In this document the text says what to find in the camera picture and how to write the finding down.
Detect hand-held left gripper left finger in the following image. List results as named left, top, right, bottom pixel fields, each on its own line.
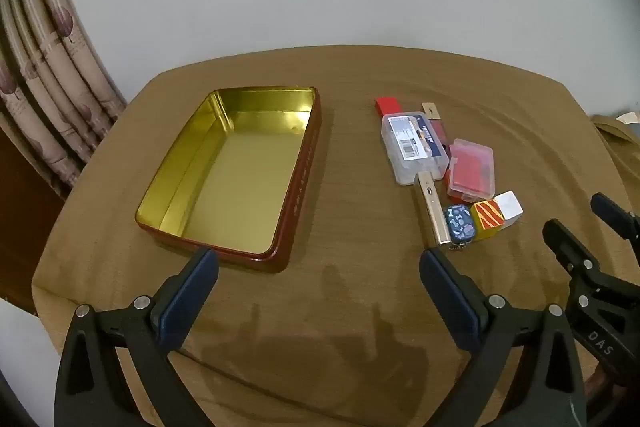
left=54, top=248, right=221, bottom=427

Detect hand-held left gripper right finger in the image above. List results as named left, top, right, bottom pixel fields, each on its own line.
left=419, top=248, right=588, bottom=427

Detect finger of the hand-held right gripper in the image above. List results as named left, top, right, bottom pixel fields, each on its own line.
left=591, top=192, right=640, bottom=242
left=542, top=218, right=640, bottom=308

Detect white block with zigzag side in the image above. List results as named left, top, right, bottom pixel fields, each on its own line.
left=494, top=191, right=524, bottom=228

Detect dark patterned keychain case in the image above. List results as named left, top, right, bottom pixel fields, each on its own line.
left=444, top=205, right=476, bottom=253

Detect yellow block with red stripes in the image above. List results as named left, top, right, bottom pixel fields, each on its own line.
left=470, top=200, right=507, bottom=241

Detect silver metal stick device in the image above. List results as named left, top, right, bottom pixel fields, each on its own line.
left=412, top=171, right=450, bottom=249

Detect small clear box red contents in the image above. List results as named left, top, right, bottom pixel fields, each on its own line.
left=446, top=138, right=496, bottom=204

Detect red tin box gold interior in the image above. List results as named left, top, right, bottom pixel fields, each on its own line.
left=134, top=85, right=321, bottom=275

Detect clear plastic box with label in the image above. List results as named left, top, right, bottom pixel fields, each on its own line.
left=381, top=111, right=450, bottom=186

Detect red rectangular block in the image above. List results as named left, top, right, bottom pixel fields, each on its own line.
left=376, top=96, right=402, bottom=118

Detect tan cloth heap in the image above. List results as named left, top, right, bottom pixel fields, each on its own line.
left=590, top=114, right=640, bottom=178

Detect brown tablecloth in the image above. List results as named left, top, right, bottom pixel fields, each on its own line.
left=31, top=45, right=640, bottom=427

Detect brown wooden door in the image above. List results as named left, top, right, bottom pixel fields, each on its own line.
left=0, top=117, right=66, bottom=308

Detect beige patterned curtain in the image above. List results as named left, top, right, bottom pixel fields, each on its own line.
left=0, top=0, right=127, bottom=202

